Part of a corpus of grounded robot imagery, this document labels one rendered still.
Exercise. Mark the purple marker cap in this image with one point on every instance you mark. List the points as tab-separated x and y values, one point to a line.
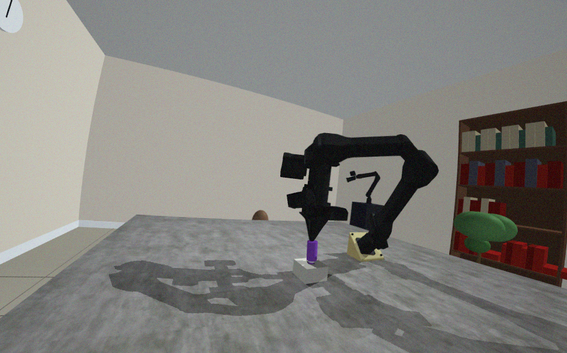
312	249

